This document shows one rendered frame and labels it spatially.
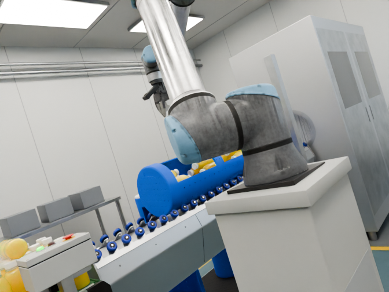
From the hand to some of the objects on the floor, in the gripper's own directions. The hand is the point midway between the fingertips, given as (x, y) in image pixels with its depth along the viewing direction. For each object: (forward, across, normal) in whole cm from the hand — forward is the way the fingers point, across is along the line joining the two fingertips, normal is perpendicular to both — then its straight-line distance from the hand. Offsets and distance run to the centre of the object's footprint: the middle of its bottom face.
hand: (163, 115), depth 178 cm
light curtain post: (+147, -17, -90) cm, 173 cm away
